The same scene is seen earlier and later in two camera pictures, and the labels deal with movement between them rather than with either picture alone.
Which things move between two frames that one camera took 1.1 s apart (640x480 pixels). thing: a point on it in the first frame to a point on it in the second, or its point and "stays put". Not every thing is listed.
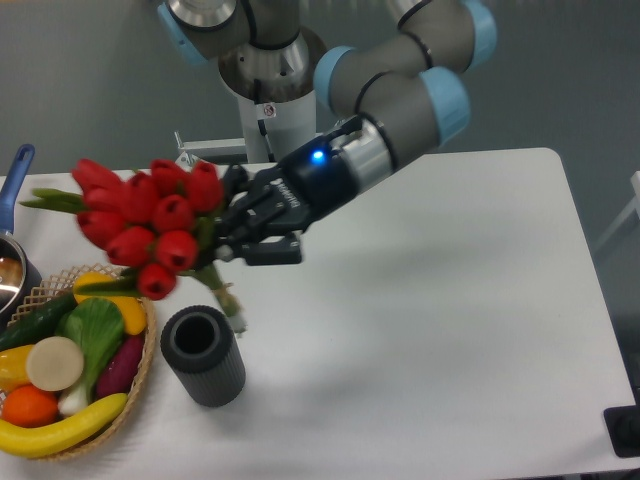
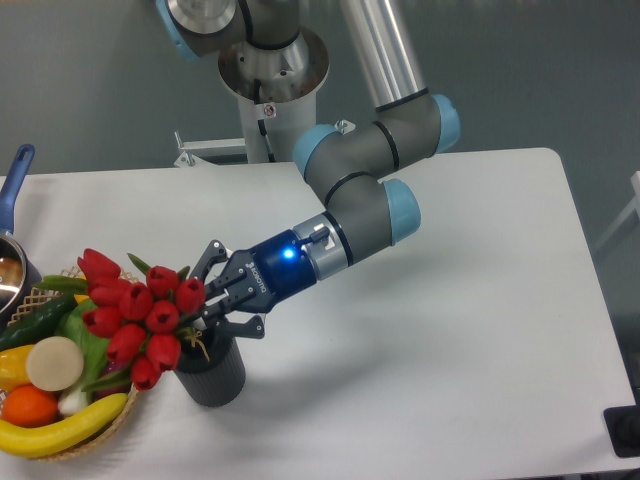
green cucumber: [38, 323] stays put
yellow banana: [42, 441] stays put
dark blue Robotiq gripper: [269, 209] to [266, 273]
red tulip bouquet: [158, 222] to [142, 317]
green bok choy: [96, 325] stays put
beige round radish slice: [55, 363] stays put
